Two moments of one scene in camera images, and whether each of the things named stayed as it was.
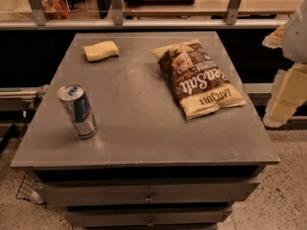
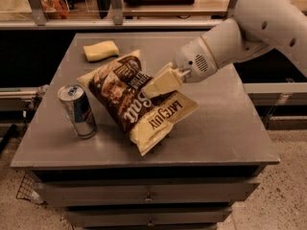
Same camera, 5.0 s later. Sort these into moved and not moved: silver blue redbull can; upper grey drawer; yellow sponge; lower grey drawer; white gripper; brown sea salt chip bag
Moved: white gripper; brown sea salt chip bag
Not moved: yellow sponge; silver blue redbull can; lower grey drawer; upper grey drawer
